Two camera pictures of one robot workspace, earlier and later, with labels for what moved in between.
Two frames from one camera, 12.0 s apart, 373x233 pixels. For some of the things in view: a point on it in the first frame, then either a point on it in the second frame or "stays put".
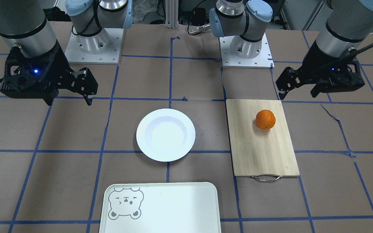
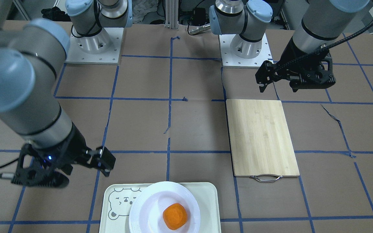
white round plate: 165,134 -> 146,214
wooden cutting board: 261,146 stays put
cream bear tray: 160,207 stays put
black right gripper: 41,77 -> 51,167
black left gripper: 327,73 -> 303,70
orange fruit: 265,119 -> 175,216
